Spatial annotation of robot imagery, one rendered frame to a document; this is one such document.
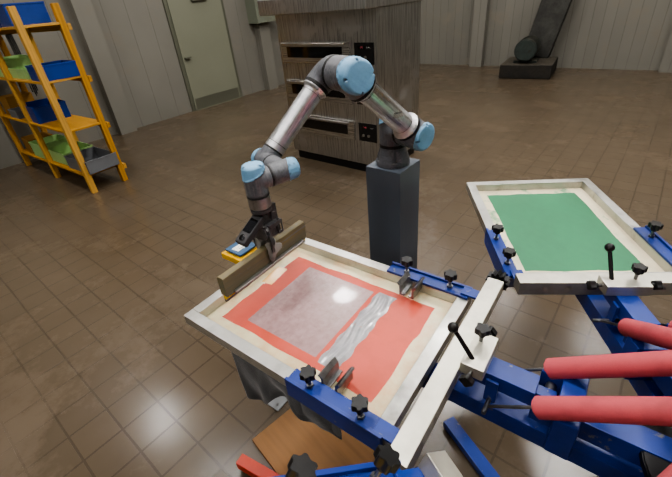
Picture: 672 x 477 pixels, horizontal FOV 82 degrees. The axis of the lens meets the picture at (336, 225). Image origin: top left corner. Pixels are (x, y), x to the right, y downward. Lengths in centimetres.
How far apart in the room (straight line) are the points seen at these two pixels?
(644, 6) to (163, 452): 1027
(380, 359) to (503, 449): 114
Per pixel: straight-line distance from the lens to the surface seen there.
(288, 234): 144
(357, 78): 133
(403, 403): 108
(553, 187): 222
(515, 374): 111
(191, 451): 234
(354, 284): 145
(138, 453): 245
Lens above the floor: 188
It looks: 31 degrees down
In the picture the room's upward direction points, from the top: 6 degrees counter-clockwise
